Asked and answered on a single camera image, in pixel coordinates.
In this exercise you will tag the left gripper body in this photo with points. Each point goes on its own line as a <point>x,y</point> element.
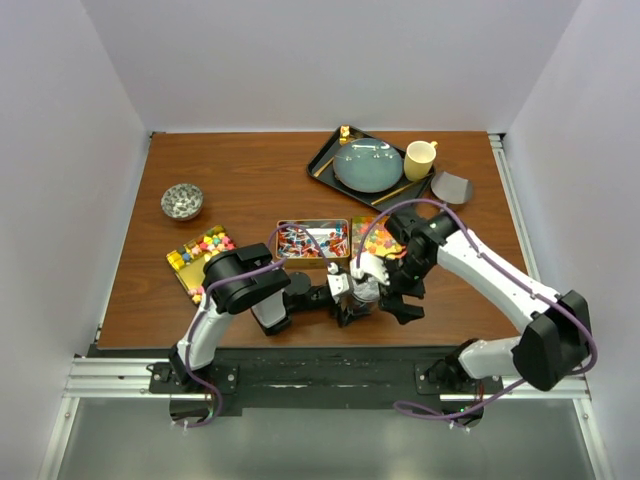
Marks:
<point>317,301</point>

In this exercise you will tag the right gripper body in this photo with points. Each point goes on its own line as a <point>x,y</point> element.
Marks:
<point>410,269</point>

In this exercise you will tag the silver jar lid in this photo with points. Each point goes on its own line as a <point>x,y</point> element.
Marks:
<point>367,289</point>

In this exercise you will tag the tin of gummy candies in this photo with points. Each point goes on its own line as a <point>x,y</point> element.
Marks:
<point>378,242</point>

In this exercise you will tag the tin of lollipops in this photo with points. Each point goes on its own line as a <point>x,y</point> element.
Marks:
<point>313,243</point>

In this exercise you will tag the metal scoop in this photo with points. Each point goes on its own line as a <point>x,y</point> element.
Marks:
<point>452,190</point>

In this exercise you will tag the tin of star candies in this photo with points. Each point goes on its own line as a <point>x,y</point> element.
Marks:
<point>189,259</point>

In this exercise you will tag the clear glass jar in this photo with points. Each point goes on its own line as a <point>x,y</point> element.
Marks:
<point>360,307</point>

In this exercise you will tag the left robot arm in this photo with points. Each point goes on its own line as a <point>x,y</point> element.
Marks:
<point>248,279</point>

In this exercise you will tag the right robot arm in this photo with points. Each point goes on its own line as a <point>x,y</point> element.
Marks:
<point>554,331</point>

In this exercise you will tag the gold chopstick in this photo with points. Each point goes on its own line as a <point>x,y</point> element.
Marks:
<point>394,193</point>

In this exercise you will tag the yellow cup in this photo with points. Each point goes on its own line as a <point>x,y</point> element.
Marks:
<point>419,159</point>

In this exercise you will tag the blue-grey plate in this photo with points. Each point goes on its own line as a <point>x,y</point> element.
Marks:
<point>368,165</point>

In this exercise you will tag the gold spoon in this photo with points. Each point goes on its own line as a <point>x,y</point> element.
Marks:
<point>344,134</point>

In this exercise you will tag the patterned small bowl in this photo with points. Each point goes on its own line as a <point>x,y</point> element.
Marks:
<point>182,202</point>

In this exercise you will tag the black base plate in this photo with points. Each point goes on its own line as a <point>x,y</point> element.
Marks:
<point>326,378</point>

